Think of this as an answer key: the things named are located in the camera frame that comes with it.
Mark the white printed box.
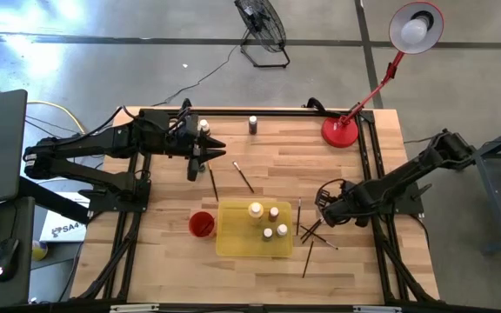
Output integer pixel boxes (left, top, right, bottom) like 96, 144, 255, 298
39, 190, 90, 243

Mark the yellow round object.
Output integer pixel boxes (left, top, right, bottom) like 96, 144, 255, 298
31, 241, 50, 262

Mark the white metal bracket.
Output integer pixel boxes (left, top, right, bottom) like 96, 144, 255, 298
353, 305, 403, 313
110, 303, 160, 313

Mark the single brown stick centre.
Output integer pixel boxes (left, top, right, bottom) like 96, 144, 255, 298
231, 160, 256, 195

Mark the black computer mouse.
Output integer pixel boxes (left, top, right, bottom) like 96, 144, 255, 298
0, 237, 21, 283

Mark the black table edge rail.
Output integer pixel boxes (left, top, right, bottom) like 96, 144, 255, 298
0, 299, 501, 313

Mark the large yellow paint bottle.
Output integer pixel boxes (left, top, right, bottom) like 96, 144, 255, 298
247, 202, 265, 223

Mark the black floor fan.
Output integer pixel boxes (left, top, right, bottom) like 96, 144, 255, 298
234, 0, 291, 70

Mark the yellow translucent plastic bin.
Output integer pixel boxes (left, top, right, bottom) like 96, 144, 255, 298
215, 200, 295, 258

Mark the orange plastic cup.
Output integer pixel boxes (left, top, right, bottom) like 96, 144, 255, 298
188, 210, 217, 239

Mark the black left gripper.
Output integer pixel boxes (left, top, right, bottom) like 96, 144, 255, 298
167, 113, 227, 182

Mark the dark grey side desk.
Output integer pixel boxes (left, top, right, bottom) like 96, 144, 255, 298
0, 196, 37, 308

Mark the yellow power cable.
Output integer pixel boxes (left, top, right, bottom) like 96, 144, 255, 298
0, 69, 87, 136

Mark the black fan cable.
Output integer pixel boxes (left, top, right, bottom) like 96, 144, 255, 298
150, 43, 245, 108

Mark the red desk lamp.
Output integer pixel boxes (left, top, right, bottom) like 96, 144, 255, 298
321, 1, 445, 148

